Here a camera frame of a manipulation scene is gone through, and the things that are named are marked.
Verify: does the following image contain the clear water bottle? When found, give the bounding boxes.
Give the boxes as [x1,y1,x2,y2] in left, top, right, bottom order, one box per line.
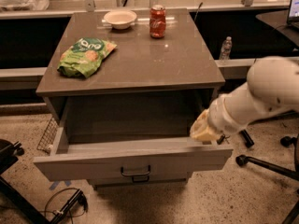
[219,36,233,60]

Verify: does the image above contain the white bowl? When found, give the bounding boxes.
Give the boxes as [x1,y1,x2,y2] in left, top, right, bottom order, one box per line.
[104,10,137,30]

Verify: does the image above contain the black stand leg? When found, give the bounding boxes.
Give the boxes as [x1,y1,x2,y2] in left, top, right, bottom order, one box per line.
[240,130,254,148]

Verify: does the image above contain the grey drawer cabinet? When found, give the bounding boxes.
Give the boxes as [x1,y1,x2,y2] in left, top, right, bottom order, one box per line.
[36,7,226,189]

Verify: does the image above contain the black frame left bottom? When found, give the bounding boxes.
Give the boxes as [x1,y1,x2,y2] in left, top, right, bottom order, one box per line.
[0,139,89,224]

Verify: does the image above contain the orange soda can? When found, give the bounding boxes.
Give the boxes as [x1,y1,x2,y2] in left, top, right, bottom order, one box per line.
[149,5,166,38]

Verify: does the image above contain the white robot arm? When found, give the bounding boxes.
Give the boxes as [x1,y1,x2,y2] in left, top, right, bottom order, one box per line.
[190,56,299,141]

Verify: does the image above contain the wire mesh basket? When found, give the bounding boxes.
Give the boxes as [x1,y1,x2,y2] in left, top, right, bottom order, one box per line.
[36,118,58,154]

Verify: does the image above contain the grey bottom drawer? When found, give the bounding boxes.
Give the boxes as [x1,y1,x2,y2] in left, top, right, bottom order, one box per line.
[88,172,192,189]

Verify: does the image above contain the green chip bag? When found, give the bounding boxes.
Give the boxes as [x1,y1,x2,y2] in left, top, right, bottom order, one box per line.
[57,37,117,78]

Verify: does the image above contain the laptop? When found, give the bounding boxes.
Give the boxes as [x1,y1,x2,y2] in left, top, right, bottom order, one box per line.
[287,0,299,29]

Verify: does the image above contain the black cable on floor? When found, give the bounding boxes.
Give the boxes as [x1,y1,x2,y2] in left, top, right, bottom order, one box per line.
[43,187,89,224]

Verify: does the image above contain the grey drawer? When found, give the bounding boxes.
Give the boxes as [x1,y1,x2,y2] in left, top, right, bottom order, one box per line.
[34,92,233,181]
[88,172,192,189]

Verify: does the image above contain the grey top drawer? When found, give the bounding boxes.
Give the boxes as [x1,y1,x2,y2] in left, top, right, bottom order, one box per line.
[34,92,233,181]

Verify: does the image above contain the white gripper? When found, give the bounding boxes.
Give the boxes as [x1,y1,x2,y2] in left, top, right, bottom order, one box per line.
[190,93,247,142]

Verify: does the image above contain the black office chair base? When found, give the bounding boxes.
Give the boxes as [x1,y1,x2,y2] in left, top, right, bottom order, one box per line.
[235,133,299,224]

